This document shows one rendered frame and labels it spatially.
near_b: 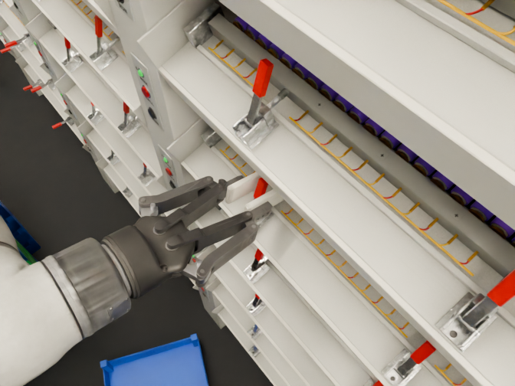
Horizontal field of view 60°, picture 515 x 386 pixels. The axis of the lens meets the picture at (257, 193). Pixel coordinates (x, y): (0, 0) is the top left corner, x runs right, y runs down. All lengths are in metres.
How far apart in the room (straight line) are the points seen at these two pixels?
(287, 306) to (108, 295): 0.40
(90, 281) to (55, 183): 1.53
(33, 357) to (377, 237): 0.32
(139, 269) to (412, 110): 0.32
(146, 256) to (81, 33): 0.59
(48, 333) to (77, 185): 1.51
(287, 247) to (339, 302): 0.10
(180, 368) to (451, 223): 1.24
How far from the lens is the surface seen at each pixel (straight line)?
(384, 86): 0.27
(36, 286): 0.46
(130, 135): 1.01
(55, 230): 1.86
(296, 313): 0.78
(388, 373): 0.56
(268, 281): 0.80
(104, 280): 0.46
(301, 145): 0.46
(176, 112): 0.64
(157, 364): 1.55
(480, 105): 0.27
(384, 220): 0.42
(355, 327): 0.59
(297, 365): 0.96
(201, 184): 0.56
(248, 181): 0.57
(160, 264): 0.49
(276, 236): 0.62
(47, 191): 1.97
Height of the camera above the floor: 1.49
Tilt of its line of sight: 57 degrees down
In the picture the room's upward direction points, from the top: straight up
